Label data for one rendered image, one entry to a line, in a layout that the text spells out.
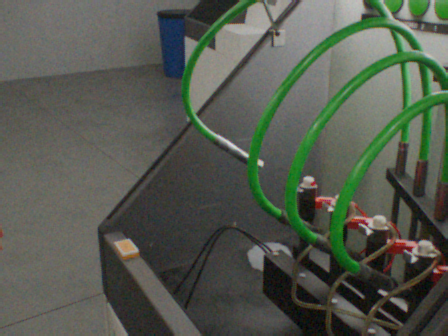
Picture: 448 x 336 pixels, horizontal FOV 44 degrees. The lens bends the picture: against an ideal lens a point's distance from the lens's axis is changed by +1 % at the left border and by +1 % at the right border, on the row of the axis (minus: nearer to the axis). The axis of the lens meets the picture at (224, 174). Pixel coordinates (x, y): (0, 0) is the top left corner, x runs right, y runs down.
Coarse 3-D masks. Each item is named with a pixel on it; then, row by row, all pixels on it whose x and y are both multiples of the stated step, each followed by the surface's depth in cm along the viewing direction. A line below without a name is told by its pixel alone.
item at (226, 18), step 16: (256, 0) 85; (368, 0) 87; (224, 16) 86; (384, 16) 88; (208, 32) 86; (400, 48) 90; (192, 64) 88; (400, 64) 91; (192, 112) 91; (400, 144) 96
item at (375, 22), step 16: (336, 32) 72; (352, 32) 72; (400, 32) 77; (320, 48) 71; (416, 48) 79; (304, 64) 71; (288, 80) 70; (272, 96) 71; (272, 112) 70; (256, 128) 71; (256, 144) 71; (256, 160) 72; (416, 160) 88; (256, 176) 73; (416, 176) 89; (256, 192) 74; (416, 192) 90; (272, 208) 76; (288, 224) 78; (304, 224) 80
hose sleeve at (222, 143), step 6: (216, 138) 93; (222, 138) 93; (216, 144) 93; (222, 144) 93; (228, 144) 93; (228, 150) 94; (234, 150) 94; (240, 150) 94; (234, 156) 94; (240, 156) 94; (246, 156) 94; (246, 162) 95
